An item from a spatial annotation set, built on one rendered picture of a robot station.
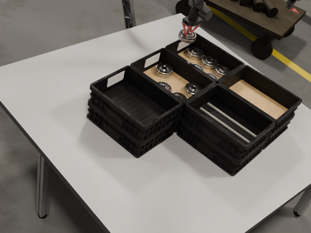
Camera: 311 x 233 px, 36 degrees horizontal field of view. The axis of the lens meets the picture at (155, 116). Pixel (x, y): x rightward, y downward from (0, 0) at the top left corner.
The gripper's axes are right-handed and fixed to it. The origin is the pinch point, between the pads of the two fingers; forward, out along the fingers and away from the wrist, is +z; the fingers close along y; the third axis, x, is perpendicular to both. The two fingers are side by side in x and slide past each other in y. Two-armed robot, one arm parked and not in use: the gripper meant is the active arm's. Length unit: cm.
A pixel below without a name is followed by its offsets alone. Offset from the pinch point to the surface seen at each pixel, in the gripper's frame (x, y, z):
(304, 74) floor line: -7, 197, 103
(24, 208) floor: 8, -97, 107
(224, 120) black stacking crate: -51, -14, 21
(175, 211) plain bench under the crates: -73, -71, 33
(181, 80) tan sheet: -13.3, -10.6, 21.9
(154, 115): -27, -45, 22
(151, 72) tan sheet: 0.9, -22.1, 22.6
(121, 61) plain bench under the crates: 30, -17, 37
